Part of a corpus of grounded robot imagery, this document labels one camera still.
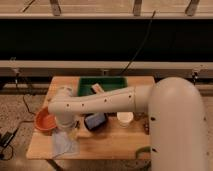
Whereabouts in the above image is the black floor cable left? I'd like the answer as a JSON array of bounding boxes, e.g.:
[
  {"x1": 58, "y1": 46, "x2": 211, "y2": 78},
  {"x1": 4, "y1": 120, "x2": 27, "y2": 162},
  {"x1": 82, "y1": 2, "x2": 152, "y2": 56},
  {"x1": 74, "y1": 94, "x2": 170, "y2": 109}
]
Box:
[{"x1": 14, "y1": 71, "x2": 37, "y2": 117}]

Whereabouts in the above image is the green plastic tray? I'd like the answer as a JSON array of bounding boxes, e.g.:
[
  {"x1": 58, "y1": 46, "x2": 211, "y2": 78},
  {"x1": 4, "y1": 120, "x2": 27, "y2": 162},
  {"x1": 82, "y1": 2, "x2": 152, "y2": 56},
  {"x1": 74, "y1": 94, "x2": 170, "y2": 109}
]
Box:
[{"x1": 77, "y1": 77, "x2": 127, "y2": 96}]

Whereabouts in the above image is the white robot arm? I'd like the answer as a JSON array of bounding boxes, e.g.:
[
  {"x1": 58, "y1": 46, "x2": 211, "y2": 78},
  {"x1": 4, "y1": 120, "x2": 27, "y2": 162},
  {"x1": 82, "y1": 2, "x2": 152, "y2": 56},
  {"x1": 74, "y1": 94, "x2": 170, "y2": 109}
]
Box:
[{"x1": 48, "y1": 77, "x2": 210, "y2": 171}]

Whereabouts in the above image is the black power adapter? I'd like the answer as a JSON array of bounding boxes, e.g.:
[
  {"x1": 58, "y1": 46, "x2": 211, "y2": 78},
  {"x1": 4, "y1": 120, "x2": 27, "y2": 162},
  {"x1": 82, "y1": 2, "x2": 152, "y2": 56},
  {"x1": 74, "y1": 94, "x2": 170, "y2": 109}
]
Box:
[{"x1": 0, "y1": 132, "x2": 13, "y2": 147}]

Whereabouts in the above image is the dark blue round container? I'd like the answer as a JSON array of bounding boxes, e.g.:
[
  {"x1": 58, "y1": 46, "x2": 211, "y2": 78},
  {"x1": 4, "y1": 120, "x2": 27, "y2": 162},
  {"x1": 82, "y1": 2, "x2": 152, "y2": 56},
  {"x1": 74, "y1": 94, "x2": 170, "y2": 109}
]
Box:
[{"x1": 84, "y1": 113, "x2": 108, "y2": 131}]

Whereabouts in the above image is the light blue towel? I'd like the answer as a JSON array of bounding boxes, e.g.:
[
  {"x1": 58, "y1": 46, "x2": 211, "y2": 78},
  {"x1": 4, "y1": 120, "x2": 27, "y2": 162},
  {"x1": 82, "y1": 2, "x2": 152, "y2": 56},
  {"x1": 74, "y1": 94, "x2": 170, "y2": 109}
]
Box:
[{"x1": 52, "y1": 129, "x2": 79, "y2": 158}]

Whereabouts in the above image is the white paper cup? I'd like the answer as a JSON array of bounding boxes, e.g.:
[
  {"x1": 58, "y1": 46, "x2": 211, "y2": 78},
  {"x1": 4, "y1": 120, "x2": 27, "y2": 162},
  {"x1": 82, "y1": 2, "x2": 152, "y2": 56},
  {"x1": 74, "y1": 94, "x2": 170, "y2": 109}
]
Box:
[{"x1": 117, "y1": 112, "x2": 133, "y2": 128}]

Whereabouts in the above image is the green cucumber toy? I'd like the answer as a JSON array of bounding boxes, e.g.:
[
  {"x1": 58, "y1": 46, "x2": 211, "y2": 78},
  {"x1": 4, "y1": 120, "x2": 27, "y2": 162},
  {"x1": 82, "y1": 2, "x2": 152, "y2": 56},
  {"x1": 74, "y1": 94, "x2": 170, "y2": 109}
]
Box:
[{"x1": 135, "y1": 146, "x2": 151, "y2": 159}]

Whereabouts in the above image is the black hanging cable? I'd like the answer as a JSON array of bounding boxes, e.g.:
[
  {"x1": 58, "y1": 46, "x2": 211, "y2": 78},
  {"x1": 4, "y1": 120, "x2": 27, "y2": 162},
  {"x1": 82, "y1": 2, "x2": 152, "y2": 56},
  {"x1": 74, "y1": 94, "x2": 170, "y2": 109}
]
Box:
[{"x1": 119, "y1": 10, "x2": 157, "y2": 77}]

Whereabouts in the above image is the orange plastic bowl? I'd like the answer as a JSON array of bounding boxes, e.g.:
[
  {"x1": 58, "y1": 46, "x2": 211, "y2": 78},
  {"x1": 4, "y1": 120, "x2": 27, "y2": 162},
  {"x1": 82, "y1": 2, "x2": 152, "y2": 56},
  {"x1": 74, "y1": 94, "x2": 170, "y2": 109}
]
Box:
[{"x1": 34, "y1": 107, "x2": 56, "y2": 132}]

